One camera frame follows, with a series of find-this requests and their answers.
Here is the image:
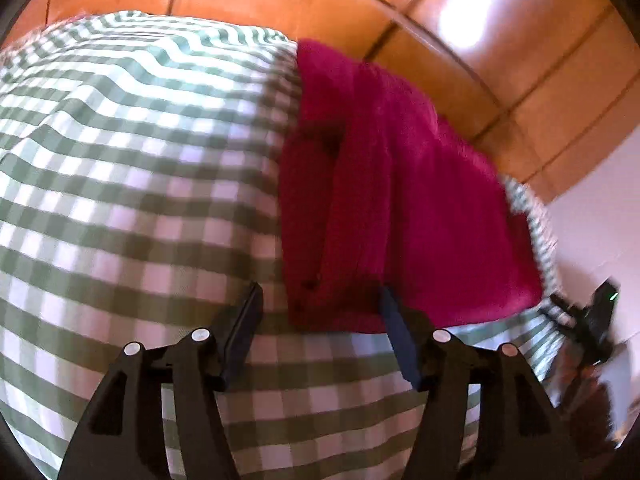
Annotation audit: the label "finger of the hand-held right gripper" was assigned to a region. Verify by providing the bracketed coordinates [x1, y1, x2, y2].
[549, 293, 587, 333]

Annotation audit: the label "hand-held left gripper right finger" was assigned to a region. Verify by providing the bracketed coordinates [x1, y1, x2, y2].
[378, 286, 583, 480]

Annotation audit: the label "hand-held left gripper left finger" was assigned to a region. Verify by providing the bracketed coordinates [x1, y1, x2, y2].
[57, 281, 264, 480]

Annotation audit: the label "dark red knitted garment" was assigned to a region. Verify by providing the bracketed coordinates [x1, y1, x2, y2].
[277, 37, 547, 336]

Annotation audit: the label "green white checkered blanket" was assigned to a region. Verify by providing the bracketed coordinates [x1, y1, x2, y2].
[0, 9, 573, 480]

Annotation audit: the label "wooden wardrobe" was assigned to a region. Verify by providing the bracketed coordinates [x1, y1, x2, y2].
[27, 0, 640, 206]

